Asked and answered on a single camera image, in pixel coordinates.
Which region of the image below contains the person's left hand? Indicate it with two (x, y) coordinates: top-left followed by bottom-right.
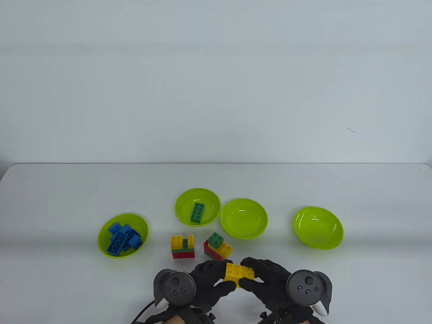
(188, 259), (237, 314)

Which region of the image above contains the person's right hand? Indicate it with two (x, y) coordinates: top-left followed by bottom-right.
(240, 257), (316, 318)

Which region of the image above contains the long yellow toy brick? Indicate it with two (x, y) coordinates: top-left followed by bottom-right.
(210, 242), (233, 261)
(224, 275), (252, 288)
(224, 263), (255, 280)

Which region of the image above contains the lime green plastic bowl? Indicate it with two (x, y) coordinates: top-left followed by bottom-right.
(220, 198), (269, 240)
(97, 212), (149, 259)
(293, 206), (344, 250)
(175, 188), (222, 226)

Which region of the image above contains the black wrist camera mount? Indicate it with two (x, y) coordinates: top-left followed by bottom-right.
(189, 304), (216, 324)
(258, 309), (291, 324)

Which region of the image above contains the black cable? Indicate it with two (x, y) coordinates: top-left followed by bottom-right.
(130, 301), (156, 324)

